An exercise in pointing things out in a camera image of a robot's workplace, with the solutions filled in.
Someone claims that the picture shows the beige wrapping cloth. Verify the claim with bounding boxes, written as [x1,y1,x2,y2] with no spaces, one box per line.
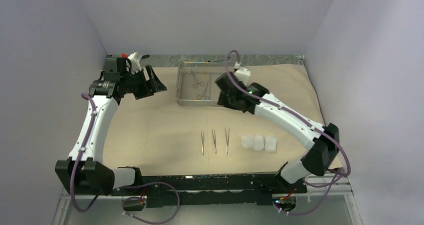
[67,63,342,177]

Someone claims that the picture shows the metal mesh instrument tray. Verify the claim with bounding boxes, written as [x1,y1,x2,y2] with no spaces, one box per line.
[175,61,226,107]

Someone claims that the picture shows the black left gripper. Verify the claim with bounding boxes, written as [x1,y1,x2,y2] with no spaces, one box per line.
[121,65,167,100]

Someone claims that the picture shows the aluminium rail frame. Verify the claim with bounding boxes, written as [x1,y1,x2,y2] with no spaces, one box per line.
[53,173,362,225]

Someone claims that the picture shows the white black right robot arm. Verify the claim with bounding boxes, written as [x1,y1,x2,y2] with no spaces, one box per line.
[214,68,339,193]

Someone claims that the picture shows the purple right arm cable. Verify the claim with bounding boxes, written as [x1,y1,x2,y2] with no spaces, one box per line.
[224,49,352,217]

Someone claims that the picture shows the silver ratchet wrench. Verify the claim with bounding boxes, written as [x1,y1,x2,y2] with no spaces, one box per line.
[207,58,225,63]

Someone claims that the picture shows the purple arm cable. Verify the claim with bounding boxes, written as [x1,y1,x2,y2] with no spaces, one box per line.
[69,92,181,225]
[224,49,352,217]

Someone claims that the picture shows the silver forceps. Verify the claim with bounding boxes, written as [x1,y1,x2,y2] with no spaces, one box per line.
[211,129,217,154]
[200,130,205,155]
[225,127,230,155]

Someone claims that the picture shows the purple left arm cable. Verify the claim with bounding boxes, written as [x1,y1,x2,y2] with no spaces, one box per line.
[69,92,181,225]

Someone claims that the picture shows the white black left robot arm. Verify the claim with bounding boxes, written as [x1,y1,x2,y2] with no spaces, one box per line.
[54,51,167,196]

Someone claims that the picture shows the white gauze pad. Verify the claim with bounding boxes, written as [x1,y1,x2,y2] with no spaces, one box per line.
[253,135,265,151]
[241,135,254,149]

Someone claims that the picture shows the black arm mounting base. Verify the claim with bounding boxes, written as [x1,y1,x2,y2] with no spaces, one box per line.
[111,172,307,208]

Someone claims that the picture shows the silver surgical scissors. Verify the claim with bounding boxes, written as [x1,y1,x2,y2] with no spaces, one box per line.
[190,70,205,89]

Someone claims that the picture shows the white gauze square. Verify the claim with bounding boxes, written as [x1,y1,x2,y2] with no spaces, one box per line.
[264,136,277,153]

